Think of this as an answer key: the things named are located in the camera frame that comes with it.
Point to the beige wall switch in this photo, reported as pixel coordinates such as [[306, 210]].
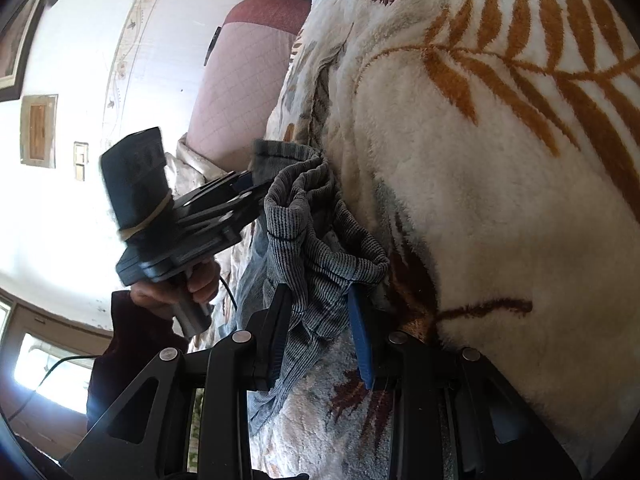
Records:
[[81, 152], [80, 172]]

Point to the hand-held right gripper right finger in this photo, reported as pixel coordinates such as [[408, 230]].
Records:
[[361, 345]]

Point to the person's left forearm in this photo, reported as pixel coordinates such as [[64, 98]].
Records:
[[130, 340]]

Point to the wall plaque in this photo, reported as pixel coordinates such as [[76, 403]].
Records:
[[39, 130]]

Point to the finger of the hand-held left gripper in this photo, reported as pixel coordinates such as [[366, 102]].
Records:
[[242, 181], [220, 212]]

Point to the pink sofa backrest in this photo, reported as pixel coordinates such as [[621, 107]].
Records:
[[240, 85]]

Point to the grey denim pants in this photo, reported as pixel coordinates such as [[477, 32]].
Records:
[[310, 260]]

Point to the black phone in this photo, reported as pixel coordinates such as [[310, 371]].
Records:
[[212, 45]]

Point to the leaf print blanket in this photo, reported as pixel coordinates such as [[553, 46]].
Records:
[[475, 210]]

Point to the white floral pillow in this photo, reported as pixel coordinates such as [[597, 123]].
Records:
[[187, 160]]

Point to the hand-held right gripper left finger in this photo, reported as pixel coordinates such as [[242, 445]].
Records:
[[272, 340]]

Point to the person's left hand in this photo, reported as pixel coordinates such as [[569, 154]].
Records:
[[205, 282]]

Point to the framed wall picture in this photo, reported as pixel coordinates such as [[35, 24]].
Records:
[[15, 45]]

